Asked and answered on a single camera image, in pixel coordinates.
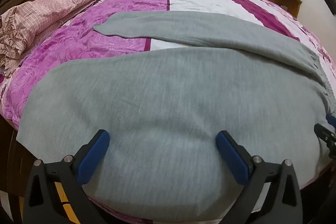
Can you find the dark wooden bed frame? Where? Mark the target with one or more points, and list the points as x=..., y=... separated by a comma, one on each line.
x=10, y=161

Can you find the grey pants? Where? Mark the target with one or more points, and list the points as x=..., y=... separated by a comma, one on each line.
x=168, y=95

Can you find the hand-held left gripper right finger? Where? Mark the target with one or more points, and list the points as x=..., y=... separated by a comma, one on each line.
x=231, y=158

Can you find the pink ruffled quilt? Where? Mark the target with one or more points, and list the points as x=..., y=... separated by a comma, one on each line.
x=52, y=8

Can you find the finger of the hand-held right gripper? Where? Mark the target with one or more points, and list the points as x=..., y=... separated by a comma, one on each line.
x=325, y=137

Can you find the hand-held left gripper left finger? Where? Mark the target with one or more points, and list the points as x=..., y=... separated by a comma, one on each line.
x=94, y=155

